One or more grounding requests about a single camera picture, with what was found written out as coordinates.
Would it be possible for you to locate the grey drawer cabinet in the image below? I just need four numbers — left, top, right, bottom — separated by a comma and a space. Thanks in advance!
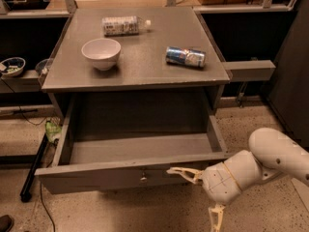
38, 6, 232, 137

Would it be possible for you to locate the black floor cable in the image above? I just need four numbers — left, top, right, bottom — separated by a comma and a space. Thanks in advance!
39, 184, 58, 232

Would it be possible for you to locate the blue patterned bowl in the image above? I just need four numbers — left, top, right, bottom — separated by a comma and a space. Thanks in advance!
0, 57, 26, 77

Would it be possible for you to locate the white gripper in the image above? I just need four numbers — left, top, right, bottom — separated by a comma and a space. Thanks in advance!
167, 162, 241, 232

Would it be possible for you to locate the grey top drawer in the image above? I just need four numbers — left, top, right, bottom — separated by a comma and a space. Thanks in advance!
36, 90, 228, 194

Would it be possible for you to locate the black metal table leg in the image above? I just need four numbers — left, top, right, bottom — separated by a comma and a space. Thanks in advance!
20, 135, 48, 203

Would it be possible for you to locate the plastic water bottle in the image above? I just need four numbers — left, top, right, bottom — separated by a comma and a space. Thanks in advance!
101, 15, 152, 36

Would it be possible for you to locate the white ceramic bowl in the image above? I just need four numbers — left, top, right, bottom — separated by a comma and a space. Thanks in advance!
81, 38, 122, 71

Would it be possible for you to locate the small clear cup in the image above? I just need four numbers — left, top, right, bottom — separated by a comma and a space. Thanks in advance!
35, 58, 53, 75

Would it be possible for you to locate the dark shoe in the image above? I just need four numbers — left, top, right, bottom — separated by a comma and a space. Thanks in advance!
0, 215, 14, 232

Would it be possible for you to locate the green snack bag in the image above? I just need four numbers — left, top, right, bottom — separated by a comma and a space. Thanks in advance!
45, 121, 62, 143

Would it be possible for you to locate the grey side shelf block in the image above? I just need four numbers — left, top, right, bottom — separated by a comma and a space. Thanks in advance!
223, 60, 275, 82

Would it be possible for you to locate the blue silver drink can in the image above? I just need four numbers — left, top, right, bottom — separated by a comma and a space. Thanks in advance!
165, 46, 206, 68

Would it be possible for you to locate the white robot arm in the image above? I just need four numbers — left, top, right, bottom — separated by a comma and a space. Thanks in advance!
167, 128, 309, 232

